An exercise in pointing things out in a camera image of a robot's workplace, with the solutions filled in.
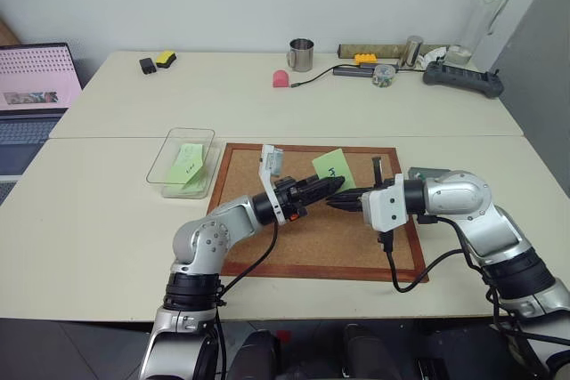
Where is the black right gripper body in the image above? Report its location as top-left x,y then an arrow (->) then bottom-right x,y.
350,187 -> 368,215

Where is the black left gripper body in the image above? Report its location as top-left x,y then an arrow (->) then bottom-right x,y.
273,176 -> 315,222

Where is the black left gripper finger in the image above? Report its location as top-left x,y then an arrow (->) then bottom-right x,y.
308,183 -> 344,206

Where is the green sticky note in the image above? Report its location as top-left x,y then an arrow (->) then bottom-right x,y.
164,142 -> 207,186
177,169 -> 210,197
311,148 -> 356,190

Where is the clear plastic box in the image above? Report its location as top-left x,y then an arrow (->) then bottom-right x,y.
145,127 -> 226,200

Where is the long camouflage box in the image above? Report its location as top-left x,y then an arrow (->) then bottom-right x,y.
337,44 -> 447,61

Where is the wood-framed cork board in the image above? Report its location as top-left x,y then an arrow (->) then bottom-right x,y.
206,142 -> 430,284

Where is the dark grey USB hub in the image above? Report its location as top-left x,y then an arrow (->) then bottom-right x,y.
332,64 -> 376,79

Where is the clear round pushpin container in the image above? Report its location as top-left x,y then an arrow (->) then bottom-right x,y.
371,64 -> 398,88

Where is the stainless steel mug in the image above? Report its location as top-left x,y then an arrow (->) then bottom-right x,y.
286,38 -> 315,73

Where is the metal cylinder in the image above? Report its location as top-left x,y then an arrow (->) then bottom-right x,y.
397,35 -> 425,71

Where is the white crumpled item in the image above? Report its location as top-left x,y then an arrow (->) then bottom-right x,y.
416,46 -> 449,72

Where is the black handheld controller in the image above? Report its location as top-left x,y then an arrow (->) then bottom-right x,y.
421,61 -> 506,100

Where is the yellow and black eraser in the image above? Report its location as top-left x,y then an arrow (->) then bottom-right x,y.
155,50 -> 178,70

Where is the clear bottle with green lid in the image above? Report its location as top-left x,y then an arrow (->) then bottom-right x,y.
460,0 -> 519,57

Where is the laptop with pink screen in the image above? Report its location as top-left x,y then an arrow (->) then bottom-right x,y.
0,43 -> 85,207

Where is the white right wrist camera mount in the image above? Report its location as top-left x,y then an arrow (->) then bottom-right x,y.
361,156 -> 409,233

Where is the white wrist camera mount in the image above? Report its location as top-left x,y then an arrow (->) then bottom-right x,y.
361,156 -> 409,233
258,144 -> 287,226

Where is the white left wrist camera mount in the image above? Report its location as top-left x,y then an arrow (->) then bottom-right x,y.
258,144 -> 287,226

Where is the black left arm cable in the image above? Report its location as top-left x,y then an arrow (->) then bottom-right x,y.
213,221 -> 280,380

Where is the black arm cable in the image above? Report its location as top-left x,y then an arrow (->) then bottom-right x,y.
377,214 -> 487,295
213,221 -> 280,380

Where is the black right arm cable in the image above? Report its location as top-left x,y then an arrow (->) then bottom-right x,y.
377,214 -> 487,295

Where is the thin black cable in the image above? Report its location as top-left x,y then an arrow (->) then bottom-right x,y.
290,66 -> 340,89

